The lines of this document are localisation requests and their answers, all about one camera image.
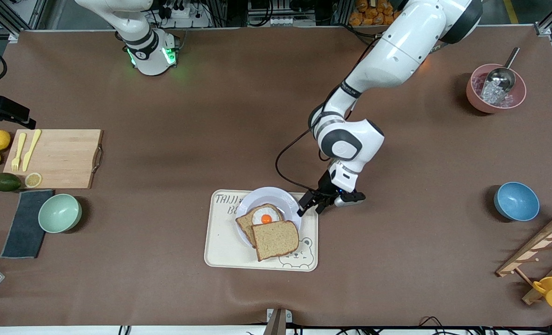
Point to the metal scoop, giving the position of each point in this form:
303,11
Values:
501,79

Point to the white round plate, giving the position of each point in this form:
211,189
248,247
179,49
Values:
276,197

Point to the dark green avocado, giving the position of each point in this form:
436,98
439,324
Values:
6,182

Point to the fried egg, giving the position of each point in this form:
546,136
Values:
259,215

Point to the white power strip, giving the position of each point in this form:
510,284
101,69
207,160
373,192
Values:
187,14

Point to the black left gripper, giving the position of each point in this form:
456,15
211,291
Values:
324,188

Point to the clear ice cubes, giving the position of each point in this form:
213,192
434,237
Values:
489,95

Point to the pale green bowl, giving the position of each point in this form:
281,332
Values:
59,214

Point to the bag of orange items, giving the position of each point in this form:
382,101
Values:
369,14

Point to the blue bowl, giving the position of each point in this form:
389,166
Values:
516,202

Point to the lemon slice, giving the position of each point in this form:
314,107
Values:
33,180

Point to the wooden cutting board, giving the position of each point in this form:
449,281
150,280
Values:
62,158

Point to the pale yellow plastic fork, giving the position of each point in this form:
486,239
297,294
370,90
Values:
19,149

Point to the pale yellow plastic knife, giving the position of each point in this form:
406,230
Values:
31,149

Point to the wooden peg rack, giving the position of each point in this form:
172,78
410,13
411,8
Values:
536,246

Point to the pink bowl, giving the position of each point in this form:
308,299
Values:
475,100

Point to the cream bear print tray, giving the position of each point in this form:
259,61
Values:
224,251

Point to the dark grey cloth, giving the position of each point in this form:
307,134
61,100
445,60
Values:
24,232

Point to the metal table clamp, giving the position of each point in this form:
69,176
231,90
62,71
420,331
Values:
278,321

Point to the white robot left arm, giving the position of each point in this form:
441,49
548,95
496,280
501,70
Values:
396,46

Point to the plain brown bread slice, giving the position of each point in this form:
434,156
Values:
276,239

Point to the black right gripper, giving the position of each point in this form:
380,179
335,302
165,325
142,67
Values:
0,109

